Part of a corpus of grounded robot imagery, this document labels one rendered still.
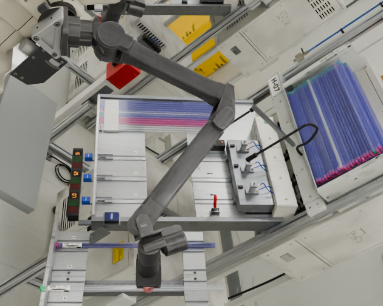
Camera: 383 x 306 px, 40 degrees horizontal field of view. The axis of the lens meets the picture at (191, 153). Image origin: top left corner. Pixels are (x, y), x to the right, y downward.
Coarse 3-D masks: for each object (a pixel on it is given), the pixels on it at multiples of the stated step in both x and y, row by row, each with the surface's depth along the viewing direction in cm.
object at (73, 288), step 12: (72, 288) 144; (84, 288) 144; (96, 288) 144; (108, 288) 144; (120, 288) 145; (132, 288) 145; (156, 288) 146; (168, 288) 146; (180, 288) 146; (192, 288) 146; (204, 288) 147; (216, 288) 147
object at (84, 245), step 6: (60, 246) 165; (84, 246) 166; (90, 246) 166; (96, 246) 166; (102, 246) 166; (108, 246) 167; (114, 246) 167; (120, 246) 167; (126, 246) 167; (132, 246) 167; (192, 246) 169; (198, 246) 169; (204, 246) 169; (210, 246) 170
